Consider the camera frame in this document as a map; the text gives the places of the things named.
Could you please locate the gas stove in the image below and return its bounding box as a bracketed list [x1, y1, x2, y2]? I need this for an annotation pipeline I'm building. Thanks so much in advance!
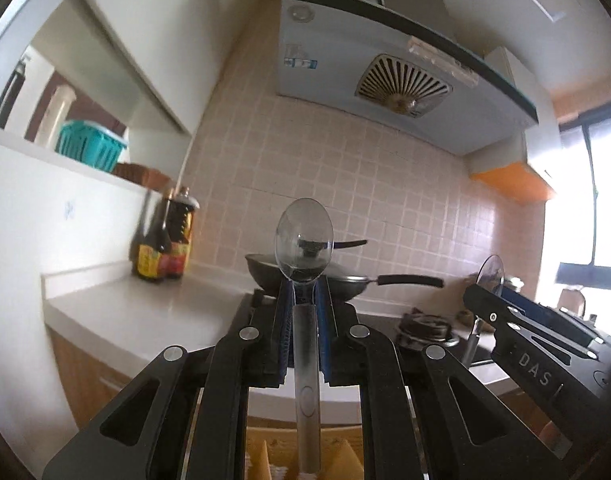
[355, 305, 491, 366]

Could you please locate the brown wooden box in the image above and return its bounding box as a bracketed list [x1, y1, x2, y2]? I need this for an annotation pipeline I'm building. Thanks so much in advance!
[113, 162, 174, 191]

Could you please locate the steel spoon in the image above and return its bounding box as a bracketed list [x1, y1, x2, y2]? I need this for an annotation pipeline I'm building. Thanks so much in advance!
[276, 198, 335, 476]
[465, 255, 506, 367]

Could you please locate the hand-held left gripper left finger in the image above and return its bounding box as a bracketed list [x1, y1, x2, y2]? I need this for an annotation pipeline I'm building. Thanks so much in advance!
[42, 280, 296, 480]

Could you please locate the teal plastic basket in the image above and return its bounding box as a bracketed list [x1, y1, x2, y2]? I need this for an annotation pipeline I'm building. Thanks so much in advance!
[56, 120, 129, 172]

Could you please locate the white cylinder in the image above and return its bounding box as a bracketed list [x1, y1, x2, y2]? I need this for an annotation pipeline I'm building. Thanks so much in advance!
[36, 85, 76, 150]

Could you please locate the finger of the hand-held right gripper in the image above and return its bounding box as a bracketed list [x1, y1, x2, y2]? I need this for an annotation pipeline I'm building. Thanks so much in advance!
[463, 285, 599, 366]
[500, 287, 606, 343]

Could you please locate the window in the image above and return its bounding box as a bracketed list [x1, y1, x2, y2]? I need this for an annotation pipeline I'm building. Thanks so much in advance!
[540, 100, 611, 311]

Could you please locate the wooden base cabinet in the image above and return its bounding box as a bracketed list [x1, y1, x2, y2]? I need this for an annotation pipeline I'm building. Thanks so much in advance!
[46, 330, 136, 431]

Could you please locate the yellow plastic utensil basket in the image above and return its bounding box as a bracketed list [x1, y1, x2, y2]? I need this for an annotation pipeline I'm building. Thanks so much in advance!
[246, 427, 366, 480]

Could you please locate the range hood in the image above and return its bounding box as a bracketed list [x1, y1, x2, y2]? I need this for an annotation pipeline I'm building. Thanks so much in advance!
[276, 0, 541, 157]

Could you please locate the red label sauce bottle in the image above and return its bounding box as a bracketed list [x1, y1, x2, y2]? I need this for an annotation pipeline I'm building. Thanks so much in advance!
[163, 186, 200, 281]

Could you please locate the black wok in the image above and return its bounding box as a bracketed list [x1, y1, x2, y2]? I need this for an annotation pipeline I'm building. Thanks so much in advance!
[246, 254, 444, 304]

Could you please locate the white orange wall cabinet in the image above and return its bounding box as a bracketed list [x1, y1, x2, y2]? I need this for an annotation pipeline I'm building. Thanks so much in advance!
[468, 47, 559, 206]

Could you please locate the yellow label sauce bottle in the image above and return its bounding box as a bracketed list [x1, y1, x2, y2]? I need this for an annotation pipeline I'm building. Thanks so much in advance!
[132, 192, 172, 283]

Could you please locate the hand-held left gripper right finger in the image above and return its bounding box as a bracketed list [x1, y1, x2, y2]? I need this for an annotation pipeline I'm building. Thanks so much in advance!
[315, 277, 581, 480]

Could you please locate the person's right hand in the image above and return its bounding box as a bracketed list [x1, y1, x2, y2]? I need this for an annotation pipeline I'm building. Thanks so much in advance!
[540, 420, 572, 460]

